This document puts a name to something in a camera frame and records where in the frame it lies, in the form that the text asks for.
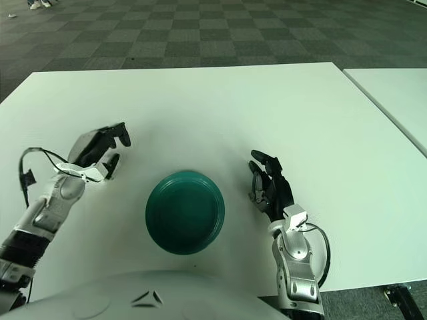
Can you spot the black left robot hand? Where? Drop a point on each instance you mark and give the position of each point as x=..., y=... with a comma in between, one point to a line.
x=86, y=148

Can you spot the green round plate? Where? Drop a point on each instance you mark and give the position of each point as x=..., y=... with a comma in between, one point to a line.
x=185, y=213

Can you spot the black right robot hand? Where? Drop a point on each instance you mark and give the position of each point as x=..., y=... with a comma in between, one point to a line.
x=278, y=193

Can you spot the black table foot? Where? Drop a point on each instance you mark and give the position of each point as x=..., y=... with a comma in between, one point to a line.
x=402, y=300

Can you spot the white shoe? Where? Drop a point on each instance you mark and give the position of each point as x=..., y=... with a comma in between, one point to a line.
x=34, y=6
x=45, y=4

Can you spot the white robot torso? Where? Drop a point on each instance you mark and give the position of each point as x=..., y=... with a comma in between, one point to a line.
x=100, y=300

